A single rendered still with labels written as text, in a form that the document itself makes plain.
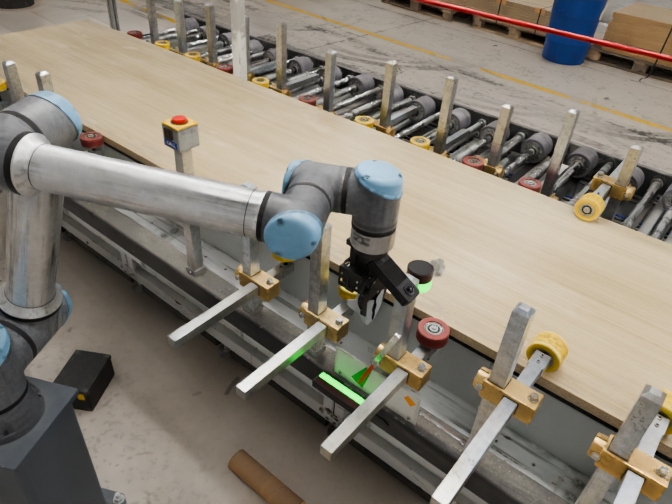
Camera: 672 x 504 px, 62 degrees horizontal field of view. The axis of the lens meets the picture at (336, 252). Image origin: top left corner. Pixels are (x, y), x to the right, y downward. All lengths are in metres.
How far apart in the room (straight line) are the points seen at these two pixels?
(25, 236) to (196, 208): 0.54
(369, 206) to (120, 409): 1.65
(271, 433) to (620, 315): 1.33
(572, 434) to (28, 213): 1.36
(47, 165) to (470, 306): 1.03
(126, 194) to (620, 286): 1.32
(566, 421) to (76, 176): 1.22
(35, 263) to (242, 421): 1.15
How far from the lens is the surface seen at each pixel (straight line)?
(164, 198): 0.99
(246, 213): 0.95
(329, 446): 1.22
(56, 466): 1.81
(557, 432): 1.58
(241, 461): 2.13
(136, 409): 2.43
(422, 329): 1.40
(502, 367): 1.20
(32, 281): 1.52
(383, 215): 1.04
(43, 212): 1.36
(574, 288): 1.69
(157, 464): 2.26
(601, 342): 1.55
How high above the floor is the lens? 1.87
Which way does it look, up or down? 37 degrees down
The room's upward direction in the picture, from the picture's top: 4 degrees clockwise
